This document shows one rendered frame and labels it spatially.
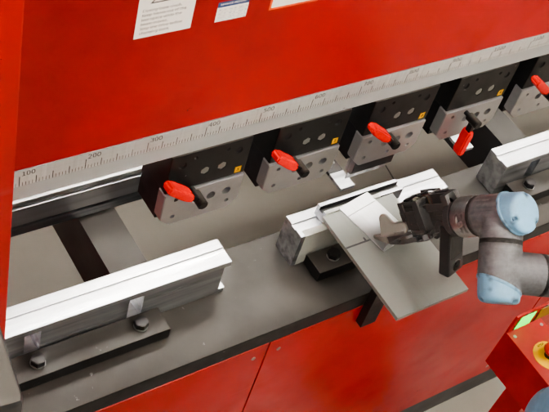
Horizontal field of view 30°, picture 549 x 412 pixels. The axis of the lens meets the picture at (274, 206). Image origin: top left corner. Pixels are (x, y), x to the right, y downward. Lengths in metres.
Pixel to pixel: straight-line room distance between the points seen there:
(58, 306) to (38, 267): 1.26
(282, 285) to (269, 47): 0.68
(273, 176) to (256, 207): 1.61
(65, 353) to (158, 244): 1.37
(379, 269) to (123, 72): 0.79
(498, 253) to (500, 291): 0.06
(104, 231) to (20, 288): 1.02
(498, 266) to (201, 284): 0.56
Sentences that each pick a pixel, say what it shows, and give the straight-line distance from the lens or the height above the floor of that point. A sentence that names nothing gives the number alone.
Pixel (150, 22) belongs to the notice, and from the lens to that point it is 1.35.
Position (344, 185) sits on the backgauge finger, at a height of 1.00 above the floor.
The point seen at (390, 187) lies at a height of 0.99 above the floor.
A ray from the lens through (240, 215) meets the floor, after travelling 3.33.
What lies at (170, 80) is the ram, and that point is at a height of 1.51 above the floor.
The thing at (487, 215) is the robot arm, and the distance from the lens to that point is 1.81.
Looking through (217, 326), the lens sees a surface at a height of 0.87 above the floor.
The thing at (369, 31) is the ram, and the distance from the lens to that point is 1.63.
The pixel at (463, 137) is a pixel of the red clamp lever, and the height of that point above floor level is 1.20.
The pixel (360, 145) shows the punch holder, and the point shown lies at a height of 1.23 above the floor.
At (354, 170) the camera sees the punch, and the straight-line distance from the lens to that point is 1.99.
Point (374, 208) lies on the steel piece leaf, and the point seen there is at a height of 1.00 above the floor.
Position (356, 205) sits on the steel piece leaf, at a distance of 2.08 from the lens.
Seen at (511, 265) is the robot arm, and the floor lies 1.23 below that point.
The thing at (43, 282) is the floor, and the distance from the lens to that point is 3.07.
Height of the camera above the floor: 2.47
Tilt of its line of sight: 47 degrees down
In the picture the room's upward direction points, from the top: 19 degrees clockwise
